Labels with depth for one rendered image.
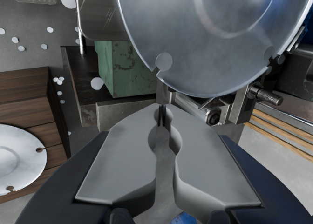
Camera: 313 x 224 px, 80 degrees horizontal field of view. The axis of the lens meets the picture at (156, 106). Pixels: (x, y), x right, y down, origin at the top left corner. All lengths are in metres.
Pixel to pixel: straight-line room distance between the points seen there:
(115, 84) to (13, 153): 0.51
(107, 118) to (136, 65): 0.12
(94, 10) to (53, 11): 0.78
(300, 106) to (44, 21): 0.96
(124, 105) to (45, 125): 0.39
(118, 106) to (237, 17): 0.25
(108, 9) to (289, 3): 0.25
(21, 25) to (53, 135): 0.48
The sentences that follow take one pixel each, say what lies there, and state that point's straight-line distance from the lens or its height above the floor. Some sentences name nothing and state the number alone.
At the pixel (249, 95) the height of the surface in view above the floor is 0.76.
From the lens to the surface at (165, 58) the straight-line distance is 0.22.
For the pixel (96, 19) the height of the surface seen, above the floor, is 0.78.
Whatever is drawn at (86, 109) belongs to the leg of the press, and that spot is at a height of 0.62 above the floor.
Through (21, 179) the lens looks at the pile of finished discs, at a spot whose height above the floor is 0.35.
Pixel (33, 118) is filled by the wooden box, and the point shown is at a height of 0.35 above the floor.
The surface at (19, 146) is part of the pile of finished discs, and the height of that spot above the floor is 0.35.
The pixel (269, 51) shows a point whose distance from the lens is 0.34.
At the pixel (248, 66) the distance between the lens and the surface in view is 0.32.
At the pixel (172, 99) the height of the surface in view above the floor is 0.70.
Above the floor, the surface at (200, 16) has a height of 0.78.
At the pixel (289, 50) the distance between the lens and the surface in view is 0.36.
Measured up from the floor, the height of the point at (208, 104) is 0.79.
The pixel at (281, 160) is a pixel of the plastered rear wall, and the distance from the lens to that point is 1.86.
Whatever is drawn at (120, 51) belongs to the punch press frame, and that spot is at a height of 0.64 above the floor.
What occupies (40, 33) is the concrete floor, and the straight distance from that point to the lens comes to 0.98.
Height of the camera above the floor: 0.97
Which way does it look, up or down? 52 degrees down
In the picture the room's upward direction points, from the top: 136 degrees clockwise
